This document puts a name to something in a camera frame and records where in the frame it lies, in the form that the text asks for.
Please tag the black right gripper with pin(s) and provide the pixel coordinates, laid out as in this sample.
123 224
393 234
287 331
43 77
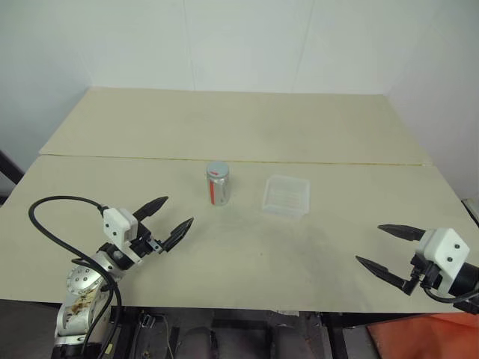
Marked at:
426 273

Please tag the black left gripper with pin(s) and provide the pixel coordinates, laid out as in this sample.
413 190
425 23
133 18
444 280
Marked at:
140 245

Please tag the silver red can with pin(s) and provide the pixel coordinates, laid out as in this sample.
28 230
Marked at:
221 192

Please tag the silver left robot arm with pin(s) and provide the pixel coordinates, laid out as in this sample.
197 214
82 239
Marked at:
80 280

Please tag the clear plastic container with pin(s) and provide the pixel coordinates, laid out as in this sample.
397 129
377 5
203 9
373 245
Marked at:
286 196

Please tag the orange sheet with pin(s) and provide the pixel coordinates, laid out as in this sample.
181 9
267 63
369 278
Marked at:
423 336

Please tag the dark rounded shape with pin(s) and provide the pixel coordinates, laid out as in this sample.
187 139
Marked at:
288 342
196 342

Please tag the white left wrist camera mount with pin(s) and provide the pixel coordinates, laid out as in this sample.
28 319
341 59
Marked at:
118 224

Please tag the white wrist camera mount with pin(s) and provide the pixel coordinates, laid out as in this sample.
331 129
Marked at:
118 224
443 248

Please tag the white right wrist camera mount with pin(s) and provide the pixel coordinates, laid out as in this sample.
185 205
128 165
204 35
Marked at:
443 248

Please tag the black table frame bar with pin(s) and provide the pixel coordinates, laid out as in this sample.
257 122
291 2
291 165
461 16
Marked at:
337 336

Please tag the dark frame beside table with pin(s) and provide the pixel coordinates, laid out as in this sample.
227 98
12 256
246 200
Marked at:
9 175

